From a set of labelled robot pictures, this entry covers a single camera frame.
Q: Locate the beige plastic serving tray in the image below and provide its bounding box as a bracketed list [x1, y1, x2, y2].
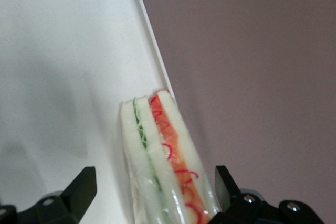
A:
[0, 0, 176, 224]

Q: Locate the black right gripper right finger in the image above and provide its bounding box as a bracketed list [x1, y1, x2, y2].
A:
[207, 165, 327, 224]

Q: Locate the plastic triangle sandwich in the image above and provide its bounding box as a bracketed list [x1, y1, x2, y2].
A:
[120, 90, 222, 224]

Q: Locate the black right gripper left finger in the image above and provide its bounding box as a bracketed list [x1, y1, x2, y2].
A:
[0, 166, 98, 224]

